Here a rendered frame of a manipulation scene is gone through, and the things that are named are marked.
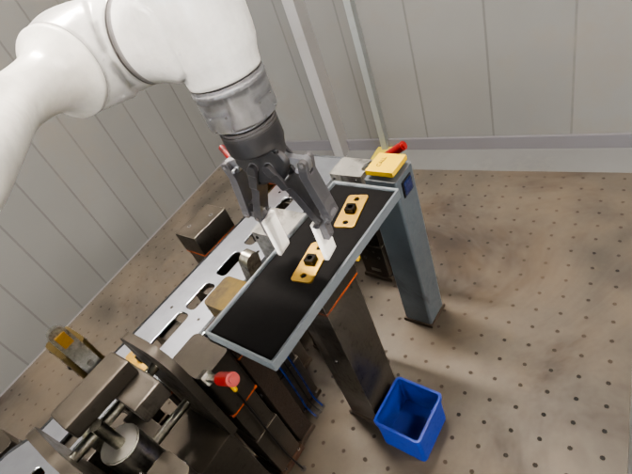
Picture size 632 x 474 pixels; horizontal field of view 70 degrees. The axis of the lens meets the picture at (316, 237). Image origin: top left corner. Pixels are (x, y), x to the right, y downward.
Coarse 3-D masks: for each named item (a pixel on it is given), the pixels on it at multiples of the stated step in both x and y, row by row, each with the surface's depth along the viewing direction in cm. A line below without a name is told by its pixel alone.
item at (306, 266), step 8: (312, 248) 73; (304, 256) 72; (312, 256) 70; (320, 256) 71; (304, 264) 71; (312, 264) 70; (320, 264) 70; (296, 272) 70; (304, 272) 70; (312, 272) 69; (296, 280) 69; (304, 280) 68; (312, 280) 68
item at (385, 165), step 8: (376, 160) 87; (384, 160) 86; (392, 160) 85; (400, 160) 84; (368, 168) 85; (376, 168) 85; (384, 168) 84; (392, 168) 83; (384, 176) 84; (392, 176) 83
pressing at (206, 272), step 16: (320, 160) 125; (336, 160) 123; (288, 176) 125; (272, 192) 121; (288, 208) 113; (240, 224) 115; (256, 224) 112; (224, 240) 112; (240, 240) 110; (208, 256) 109; (224, 256) 107; (192, 272) 107; (208, 272) 104; (240, 272) 101; (176, 288) 104; (192, 288) 102; (160, 304) 102; (176, 304) 100; (160, 320) 97; (192, 320) 94; (208, 320) 93; (144, 336) 95; (176, 336) 92; (128, 352) 93; (176, 352) 89; (48, 432) 84; (64, 432) 83; (16, 448) 84; (32, 448) 82; (0, 464) 82; (16, 464) 81; (32, 464) 80; (48, 464) 79
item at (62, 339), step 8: (56, 328) 90; (64, 328) 90; (48, 336) 89; (56, 336) 90; (64, 336) 90; (72, 336) 92; (56, 344) 90; (64, 344) 90; (72, 344) 92; (80, 344) 93; (64, 352) 91; (72, 352) 92; (80, 352) 93; (88, 352) 94; (72, 360) 92; (80, 360) 93; (88, 360) 94; (96, 360) 95; (88, 368) 94
